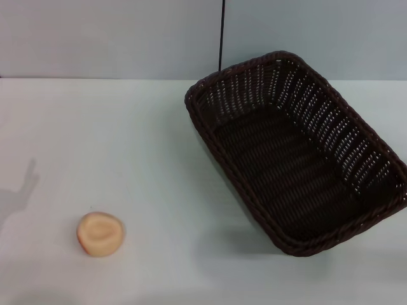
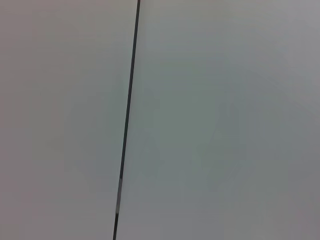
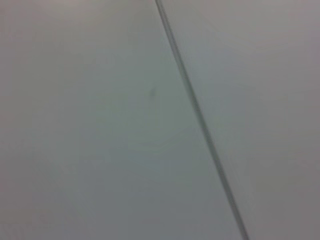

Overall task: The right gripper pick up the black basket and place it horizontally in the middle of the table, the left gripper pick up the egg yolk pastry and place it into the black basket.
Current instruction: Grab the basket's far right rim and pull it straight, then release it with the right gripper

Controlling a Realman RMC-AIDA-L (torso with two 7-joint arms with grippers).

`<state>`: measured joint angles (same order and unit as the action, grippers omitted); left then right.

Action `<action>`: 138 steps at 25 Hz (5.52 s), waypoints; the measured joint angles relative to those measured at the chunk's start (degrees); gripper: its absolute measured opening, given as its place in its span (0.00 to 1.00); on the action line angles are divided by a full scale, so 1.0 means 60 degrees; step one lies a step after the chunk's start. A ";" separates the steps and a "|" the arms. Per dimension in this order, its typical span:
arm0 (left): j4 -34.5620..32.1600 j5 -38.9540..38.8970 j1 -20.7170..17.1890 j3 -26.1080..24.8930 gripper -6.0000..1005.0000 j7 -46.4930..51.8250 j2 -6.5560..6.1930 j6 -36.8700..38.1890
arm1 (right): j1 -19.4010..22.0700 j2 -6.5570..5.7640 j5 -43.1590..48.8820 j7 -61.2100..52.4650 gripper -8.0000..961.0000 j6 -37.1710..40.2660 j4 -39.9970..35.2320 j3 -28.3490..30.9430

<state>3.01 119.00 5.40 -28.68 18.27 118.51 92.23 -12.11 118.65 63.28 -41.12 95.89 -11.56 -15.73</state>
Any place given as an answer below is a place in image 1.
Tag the dark brown woven basket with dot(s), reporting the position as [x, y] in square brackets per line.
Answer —
[280, 165]

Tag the peach coloured round fruit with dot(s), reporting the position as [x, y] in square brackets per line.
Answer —
[100, 234]

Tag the thin black wall strip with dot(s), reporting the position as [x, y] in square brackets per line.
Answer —
[221, 31]

